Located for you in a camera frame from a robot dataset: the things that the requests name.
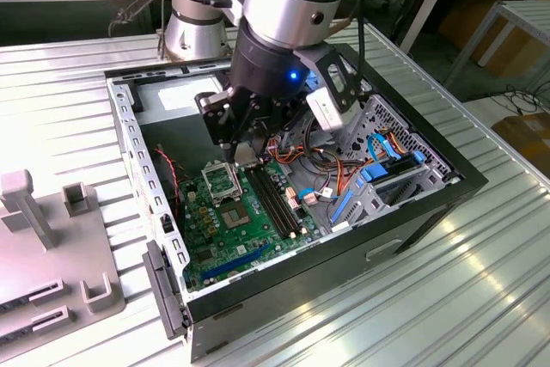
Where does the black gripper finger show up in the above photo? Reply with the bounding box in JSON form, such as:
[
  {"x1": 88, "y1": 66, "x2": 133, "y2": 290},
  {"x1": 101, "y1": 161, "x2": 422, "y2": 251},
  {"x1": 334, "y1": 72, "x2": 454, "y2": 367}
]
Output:
[
  {"x1": 195, "y1": 90, "x2": 242, "y2": 167},
  {"x1": 253, "y1": 102, "x2": 304, "y2": 161}
]

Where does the silver CPU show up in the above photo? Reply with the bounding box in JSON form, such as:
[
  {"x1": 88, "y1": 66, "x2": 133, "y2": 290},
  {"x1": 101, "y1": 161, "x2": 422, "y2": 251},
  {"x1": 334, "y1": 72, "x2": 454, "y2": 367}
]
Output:
[{"x1": 234, "y1": 142, "x2": 264, "y2": 167}]

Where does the wire locking lever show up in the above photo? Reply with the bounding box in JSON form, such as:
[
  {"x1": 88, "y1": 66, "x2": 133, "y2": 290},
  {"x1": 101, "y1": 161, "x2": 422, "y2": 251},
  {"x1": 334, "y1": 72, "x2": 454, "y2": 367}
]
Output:
[{"x1": 227, "y1": 164, "x2": 242, "y2": 204}]

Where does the CPU socket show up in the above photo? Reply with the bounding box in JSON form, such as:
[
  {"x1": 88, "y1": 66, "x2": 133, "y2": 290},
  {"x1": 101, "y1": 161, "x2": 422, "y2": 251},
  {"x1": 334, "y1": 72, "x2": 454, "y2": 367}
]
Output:
[{"x1": 214, "y1": 199, "x2": 255, "y2": 233}]

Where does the grey power supply unit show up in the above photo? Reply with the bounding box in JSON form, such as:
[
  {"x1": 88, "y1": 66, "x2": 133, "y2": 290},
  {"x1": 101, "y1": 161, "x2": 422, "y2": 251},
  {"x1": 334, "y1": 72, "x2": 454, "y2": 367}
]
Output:
[{"x1": 131, "y1": 73, "x2": 236, "y2": 180}]

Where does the black RAM slot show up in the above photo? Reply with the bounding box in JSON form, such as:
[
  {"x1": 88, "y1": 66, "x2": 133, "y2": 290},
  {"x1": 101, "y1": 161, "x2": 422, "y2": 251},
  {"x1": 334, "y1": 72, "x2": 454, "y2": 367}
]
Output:
[
  {"x1": 251, "y1": 167, "x2": 291, "y2": 237},
  {"x1": 262, "y1": 164, "x2": 302, "y2": 232},
  {"x1": 257, "y1": 166, "x2": 296, "y2": 235},
  {"x1": 245, "y1": 168, "x2": 286, "y2": 239}
]

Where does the pale board connector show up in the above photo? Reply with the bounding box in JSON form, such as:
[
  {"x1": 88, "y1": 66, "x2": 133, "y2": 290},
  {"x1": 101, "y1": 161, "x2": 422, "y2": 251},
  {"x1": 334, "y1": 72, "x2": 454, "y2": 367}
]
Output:
[{"x1": 284, "y1": 186, "x2": 302, "y2": 212}]

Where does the green motherboard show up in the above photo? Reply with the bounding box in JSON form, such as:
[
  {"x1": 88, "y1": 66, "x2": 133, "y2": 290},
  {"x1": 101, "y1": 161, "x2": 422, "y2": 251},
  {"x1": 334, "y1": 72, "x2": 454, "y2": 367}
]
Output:
[{"x1": 178, "y1": 156, "x2": 327, "y2": 293}]

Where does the blue expansion slot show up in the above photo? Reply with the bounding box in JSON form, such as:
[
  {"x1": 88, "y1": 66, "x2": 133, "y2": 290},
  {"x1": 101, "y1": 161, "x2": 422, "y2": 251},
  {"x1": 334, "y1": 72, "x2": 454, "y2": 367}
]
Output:
[{"x1": 200, "y1": 242, "x2": 272, "y2": 281}]

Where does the hard disk in blue carrier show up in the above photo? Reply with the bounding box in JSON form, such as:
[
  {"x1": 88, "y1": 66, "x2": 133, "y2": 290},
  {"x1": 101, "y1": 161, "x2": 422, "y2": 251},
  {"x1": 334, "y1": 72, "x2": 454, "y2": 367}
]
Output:
[{"x1": 359, "y1": 150, "x2": 427, "y2": 187}]

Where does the perforated metal disk bay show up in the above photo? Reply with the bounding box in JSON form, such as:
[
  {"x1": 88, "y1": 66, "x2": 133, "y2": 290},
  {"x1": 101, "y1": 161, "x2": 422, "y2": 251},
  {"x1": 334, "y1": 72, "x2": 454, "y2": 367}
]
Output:
[{"x1": 330, "y1": 92, "x2": 464, "y2": 230}]

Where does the black PC case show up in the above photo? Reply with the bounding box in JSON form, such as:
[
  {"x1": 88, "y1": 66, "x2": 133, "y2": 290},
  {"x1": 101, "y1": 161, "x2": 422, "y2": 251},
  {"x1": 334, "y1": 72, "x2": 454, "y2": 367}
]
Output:
[{"x1": 104, "y1": 42, "x2": 490, "y2": 364}]

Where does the black card retention latch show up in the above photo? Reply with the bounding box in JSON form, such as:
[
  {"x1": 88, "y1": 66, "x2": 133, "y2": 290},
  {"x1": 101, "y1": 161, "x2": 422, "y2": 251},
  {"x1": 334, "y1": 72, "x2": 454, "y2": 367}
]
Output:
[{"x1": 141, "y1": 239, "x2": 191, "y2": 341}]

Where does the grey parts rack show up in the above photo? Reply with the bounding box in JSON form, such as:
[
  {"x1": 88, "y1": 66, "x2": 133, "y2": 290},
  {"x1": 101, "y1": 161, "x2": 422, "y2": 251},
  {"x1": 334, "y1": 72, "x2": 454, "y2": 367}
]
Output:
[{"x1": 0, "y1": 168, "x2": 128, "y2": 342}]

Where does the brown cardboard box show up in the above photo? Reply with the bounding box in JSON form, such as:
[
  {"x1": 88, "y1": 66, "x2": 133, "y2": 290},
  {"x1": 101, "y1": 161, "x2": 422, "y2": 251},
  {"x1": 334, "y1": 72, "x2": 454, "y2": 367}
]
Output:
[
  {"x1": 437, "y1": 0, "x2": 550, "y2": 80},
  {"x1": 492, "y1": 112, "x2": 550, "y2": 166}
]

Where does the twisted coloured fan wire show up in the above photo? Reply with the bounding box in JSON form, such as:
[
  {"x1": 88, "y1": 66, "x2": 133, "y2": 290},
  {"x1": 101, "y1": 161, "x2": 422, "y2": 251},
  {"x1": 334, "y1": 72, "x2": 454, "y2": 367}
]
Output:
[{"x1": 153, "y1": 146, "x2": 185, "y2": 217}]

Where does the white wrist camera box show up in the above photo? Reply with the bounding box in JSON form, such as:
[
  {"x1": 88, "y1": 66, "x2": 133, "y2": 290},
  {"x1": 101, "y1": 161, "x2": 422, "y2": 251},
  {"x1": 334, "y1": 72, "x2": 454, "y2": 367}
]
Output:
[{"x1": 295, "y1": 45, "x2": 361, "y2": 132}]

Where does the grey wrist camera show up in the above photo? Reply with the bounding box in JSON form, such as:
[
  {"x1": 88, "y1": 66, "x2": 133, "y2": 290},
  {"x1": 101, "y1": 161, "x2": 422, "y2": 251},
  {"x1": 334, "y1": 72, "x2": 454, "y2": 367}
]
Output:
[{"x1": 222, "y1": 0, "x2": 251, "y2": 28}]

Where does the coloured power wire bundle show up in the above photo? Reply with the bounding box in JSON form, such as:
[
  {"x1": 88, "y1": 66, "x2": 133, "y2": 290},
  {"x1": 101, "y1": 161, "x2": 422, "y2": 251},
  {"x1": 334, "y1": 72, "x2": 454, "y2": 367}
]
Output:
[{"x1": 266, "y1": 125, "x2": 375, "y2": 209}]

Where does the blue plastic bay rail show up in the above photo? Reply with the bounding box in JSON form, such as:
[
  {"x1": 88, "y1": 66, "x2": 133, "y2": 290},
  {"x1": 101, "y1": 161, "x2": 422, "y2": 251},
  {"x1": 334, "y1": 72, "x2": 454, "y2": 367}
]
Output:
[{"x1": 329, "y1": 181, "x2": 361, "y2": 225}]

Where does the blue SATA wire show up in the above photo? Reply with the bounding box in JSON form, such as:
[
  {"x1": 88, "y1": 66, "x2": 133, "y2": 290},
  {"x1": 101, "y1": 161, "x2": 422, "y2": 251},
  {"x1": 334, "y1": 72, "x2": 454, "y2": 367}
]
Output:
[{"x1": 366, "y1": 131, "x2": 407, "y2": 165}]

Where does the white metal frame table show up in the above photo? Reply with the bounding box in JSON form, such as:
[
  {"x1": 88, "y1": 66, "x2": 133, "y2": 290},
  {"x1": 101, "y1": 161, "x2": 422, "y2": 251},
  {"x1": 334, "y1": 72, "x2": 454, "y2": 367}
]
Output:
[{"x1": 444, "y1": 0, "x2": 550, "y2": 93}]

